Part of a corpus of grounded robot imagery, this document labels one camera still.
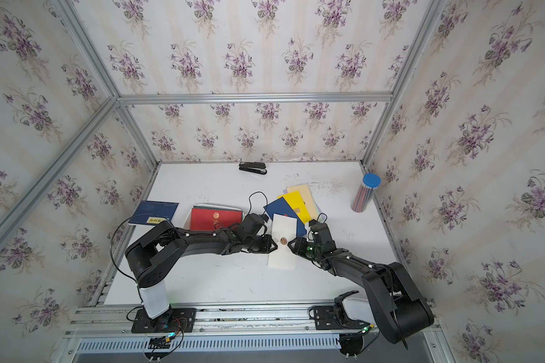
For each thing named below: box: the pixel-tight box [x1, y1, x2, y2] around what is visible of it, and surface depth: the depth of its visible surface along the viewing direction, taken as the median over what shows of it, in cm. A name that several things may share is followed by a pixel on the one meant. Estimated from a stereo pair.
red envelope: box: [189, 207, 243, 231], surface depth 95 cm
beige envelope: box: [286, 183, 319, 221], surface depth 107 cm
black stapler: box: [238, 161, 268, 175], surface depth 118 cm
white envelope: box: [267, 213, 298, 271], surface depth 92 cm
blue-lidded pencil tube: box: [350, 173, 382, 213], surface depth 93 cm
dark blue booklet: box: [127, 199, 180, 226], surface depth 103 cm
